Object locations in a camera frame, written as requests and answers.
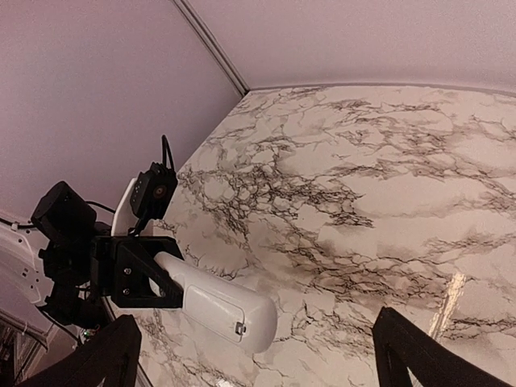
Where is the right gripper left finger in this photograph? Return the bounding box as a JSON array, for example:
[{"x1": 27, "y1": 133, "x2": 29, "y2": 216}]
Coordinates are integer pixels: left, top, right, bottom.
[{"x1": 20, "y1": 314, "x2": 142, "y2": 387}]

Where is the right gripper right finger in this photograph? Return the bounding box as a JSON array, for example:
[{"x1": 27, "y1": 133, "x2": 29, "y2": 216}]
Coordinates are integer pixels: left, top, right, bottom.
[{"x1": 372, "y1": 307, "x2": 508, "y2": 387}]

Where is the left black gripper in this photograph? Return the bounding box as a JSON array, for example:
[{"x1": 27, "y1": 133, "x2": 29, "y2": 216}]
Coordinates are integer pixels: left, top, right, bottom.
[{"x1": 90, "y1": 236, "x2": 184, "y2": 309}]

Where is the white remote control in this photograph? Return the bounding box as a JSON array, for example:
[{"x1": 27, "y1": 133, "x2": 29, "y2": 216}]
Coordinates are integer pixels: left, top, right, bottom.
[{"x1": 155, "y1": 252, "x2": 277, "y2": 353}]

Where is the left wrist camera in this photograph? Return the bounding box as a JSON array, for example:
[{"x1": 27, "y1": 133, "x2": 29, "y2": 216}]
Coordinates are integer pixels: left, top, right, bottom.
[{"x1": 110, "y1": 162, "x2": 178, "y2": 237}]

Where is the left aluminium frame post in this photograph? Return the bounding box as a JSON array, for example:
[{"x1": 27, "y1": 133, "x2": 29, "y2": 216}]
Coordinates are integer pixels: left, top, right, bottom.
[{"x1": 172, "y1": 0, "x2": 250, "y2": 98}]

